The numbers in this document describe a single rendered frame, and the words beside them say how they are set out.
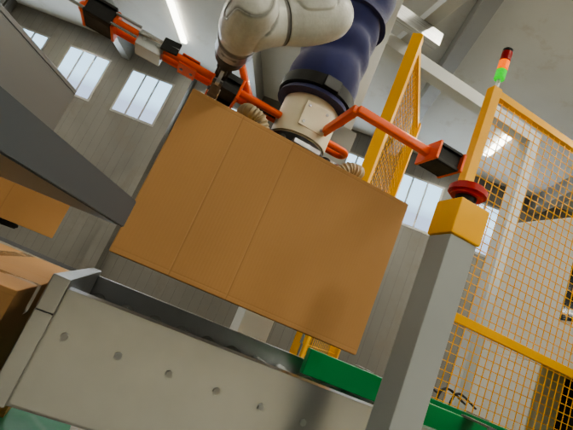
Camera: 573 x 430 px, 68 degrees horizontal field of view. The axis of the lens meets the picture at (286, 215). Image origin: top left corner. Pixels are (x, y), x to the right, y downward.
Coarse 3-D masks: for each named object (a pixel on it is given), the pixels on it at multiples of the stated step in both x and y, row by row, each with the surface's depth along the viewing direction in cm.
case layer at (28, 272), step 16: (0, 256) 122; (16, 256) 141; (32, 256) 167; (0, 272) 93; (16, 272) 104; (32, 272) 117; (48, 272) 133; (0, 288) 79; (16, 288) 82; (32, 288) 93; (0, 304) 79; (16, 304) 85; (32, 304) 102; (0, 320) 79; (16, 320) 93; (0, 336) 85; (16, 336) 102; (0, 352) 93; (0, 368) 101
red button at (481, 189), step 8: (456, 184) 78; (464, 184) 77; (472, 184) 77; (480, 184) 78; (456, 192) 79; (464, 192) 78; (472, 192) 77; (480, 192) 77; (472, 200) 78; (480, 200) 79
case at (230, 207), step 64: (192, 128) 94; (256, 128) 99; (192, 192) 93; (256, 192) 97; (320, 192) 102; (384, 192) 108; (128, 256) 87; (192, 256) 91; (256, 256) 95; (320, 256) 100; (384, 256) 105; (320, 320) 98
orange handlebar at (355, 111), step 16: (176, 64) 115; (192, 64) 113; (208, 80) 118; (240, 96) 117; (272, 112) 119; (352, 112) 102; (368, 112) 102; (336, 128) 112; (384, 128) 103; (336, 144) 125; (416, 144) 105
